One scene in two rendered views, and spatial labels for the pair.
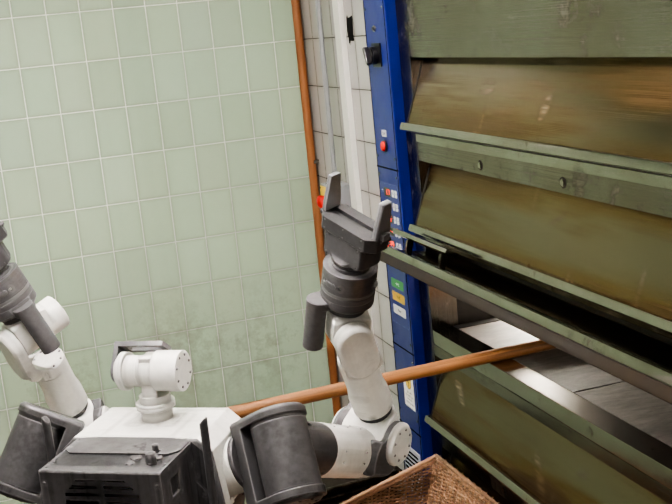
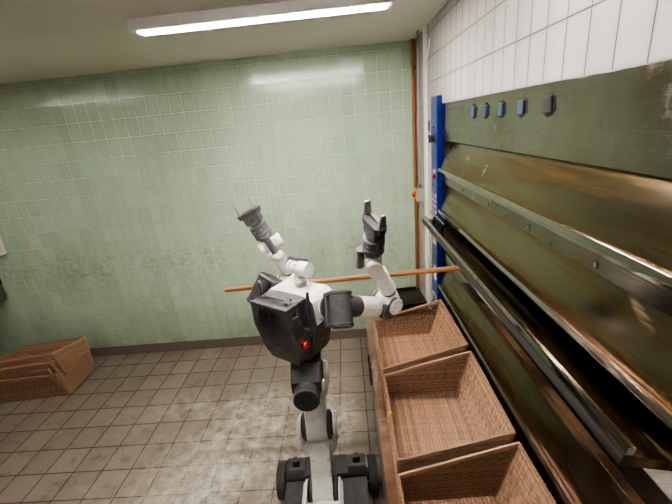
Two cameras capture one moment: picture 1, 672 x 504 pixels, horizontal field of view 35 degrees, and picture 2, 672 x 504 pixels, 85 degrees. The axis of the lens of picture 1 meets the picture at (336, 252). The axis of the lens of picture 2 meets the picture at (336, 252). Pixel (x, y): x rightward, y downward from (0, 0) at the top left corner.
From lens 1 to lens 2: 49 cm
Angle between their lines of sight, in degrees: 21
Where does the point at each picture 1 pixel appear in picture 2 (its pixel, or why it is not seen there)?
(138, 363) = (293, 265)
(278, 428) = (337, 299)
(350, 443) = (371, 305)
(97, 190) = (333, 184)
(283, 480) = (335, 319)
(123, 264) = (341, 211)
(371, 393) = (384, 286)
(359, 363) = (376, 276)
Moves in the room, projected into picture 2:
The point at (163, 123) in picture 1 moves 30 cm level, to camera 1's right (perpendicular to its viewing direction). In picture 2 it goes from (359, 160) to (394, 158)
